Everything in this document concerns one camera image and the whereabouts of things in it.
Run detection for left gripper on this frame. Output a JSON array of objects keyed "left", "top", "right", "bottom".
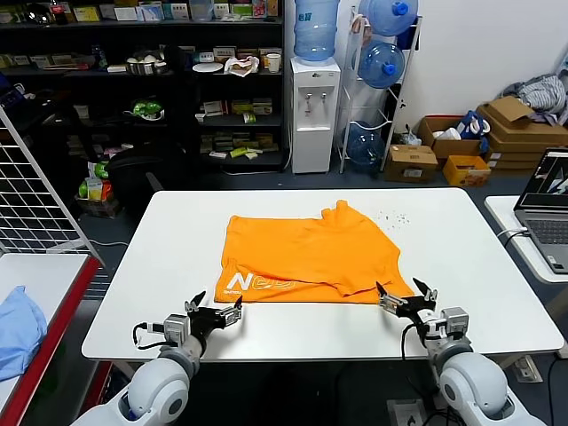
[{"left": 184, "top": 290, "right": 244, "bottom": 336}]

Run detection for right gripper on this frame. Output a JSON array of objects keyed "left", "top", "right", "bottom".
[{"left": 375, "top": 278, "right": 439, "bottom": 319}]

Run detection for orange t-shirt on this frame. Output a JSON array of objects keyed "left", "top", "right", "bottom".
[{"left": 214, "top": 199, "right": 417, "bottom": 305}]

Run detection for pile of grey clothes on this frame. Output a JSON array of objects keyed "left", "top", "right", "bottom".
[{"left": 499, "top": 73, "right": 568, "bottom": 128}]

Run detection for white floor power strip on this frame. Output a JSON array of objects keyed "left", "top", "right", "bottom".
[{"left": 385, "top": 398, "right": 430, "bottom": 426}]

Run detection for white side table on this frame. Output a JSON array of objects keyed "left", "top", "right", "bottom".
[{"left": 484, "top": 194, "right": 568, "bottom": 285}]

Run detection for closed brown cardboard box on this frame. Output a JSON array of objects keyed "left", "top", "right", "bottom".
[{"left": 383, "top": 144, "right": 439, "bottom": 184}]

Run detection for yellow cardboard box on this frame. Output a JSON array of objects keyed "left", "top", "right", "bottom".
[{"left": 442, "top": 154, "right": 493, "bottom": 187}]

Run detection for black office chair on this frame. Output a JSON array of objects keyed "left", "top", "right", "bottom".
[{"left": 106, "top": 144, "right": 187, "bottom": 209}]

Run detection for open brown cardboard box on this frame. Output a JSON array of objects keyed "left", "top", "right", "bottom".
[{"left": 417, "top": 114, "right": 483, "bottom": 161}]

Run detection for blue water bottle lying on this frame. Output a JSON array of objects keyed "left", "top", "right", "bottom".
[
  {"left": 357, "top": 39, "right": 406, "bottom": 90},
  {"left": 358, "top": 0, "right": 420, "bottom": 37},
  {"left": 345, "top": 120, "right": 386, "bottom": 168}
]

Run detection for grey laptop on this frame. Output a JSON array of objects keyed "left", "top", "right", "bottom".
[{"left": 513, "top": 147, "right": 568, "bottom": 275}]

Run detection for red-edged white table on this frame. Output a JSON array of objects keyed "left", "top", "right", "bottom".
[{"left": 0, "top": 252, "right": 103, "bottom": 426}]

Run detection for basket of snack packs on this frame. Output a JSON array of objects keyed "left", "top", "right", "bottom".
[{"left": 75, "top": 162, "right": 121, "bottom": 218}]

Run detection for blue white bag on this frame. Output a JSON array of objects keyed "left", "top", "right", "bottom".
[{"left": 456, "top": 109, "right": 493, "bottom": 141}]

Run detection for white bottle rack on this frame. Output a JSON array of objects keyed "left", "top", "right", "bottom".
[{"left": 339, "top": 4, "right": 423, "bottom": 174}]

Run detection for stack of flat cardboard boxes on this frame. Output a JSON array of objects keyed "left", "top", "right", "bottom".
[{"left": 477, "top": 96, "right": 568, "bottom": 172}]

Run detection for light blue cloth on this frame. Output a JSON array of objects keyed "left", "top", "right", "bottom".
[{"left": 0, "top": 285, "right": 49, "bottom": 383}]

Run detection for white water dispenser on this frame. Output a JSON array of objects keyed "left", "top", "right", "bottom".
[{"left": 289, "top": 56, "right": 342, "bottom": 175}]

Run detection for green packaged goods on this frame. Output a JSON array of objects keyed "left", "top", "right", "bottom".
[{"left": 122, "top": 100, "right": 164, "bottom": 121}]

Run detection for black storage shelf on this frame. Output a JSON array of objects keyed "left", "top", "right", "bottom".
[{"left": 0, "top": 0, "right": 286, "bottom": 174}]

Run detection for white pink plastic bag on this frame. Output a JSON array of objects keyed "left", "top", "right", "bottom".
[{"left": 223, "top": 55, "right": 260, "bottom": 79}]

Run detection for metal bowl with buns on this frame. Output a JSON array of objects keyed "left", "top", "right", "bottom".
[{"left": 125, "top": 51, "right": 169, "bottom": 75}]

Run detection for blue water bottle upright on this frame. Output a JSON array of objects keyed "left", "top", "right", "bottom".
[{"left": 294, "top": 0, "right": 342, "bottom": 67}]

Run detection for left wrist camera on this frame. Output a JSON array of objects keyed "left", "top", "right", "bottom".
[{"left": 163, "top": 313, "right": 188, "bottom": 345}]

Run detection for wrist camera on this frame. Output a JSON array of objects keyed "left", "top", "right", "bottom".
[
  {"left": 441, "top": 306, "right": 469, "bottom": 339},
  {"left": 163, "top": 313, "right": 188, "bottom": 345}
]

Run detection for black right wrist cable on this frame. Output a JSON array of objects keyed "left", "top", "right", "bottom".
[{"left": 400, "top": 323, "right": 418, "bottom": 360}]

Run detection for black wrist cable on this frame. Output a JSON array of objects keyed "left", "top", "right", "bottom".
[
  {"left": 400, "top": 323, "right": 418, "bottom": 360},
  {"left": 131, "top": 321, "right": 168, "bottom": 351}
]

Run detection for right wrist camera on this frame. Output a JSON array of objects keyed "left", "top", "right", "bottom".
[{"left": 441, "top": 306, "right": 469, "bottom": 339}]

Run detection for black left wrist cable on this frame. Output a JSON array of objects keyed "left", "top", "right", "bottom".
[{"left": 131, "top": 321, "right": 168, "bottom": 351}]

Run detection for white laptop cable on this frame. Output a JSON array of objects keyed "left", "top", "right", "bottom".
[{"left": 496, "top": 226, "right": 530, "bottom": 241}]

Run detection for white wire grid panel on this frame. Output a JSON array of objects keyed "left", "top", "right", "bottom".
[{"left": 0, "top": 106, "right": 107, "bottom": 267}]

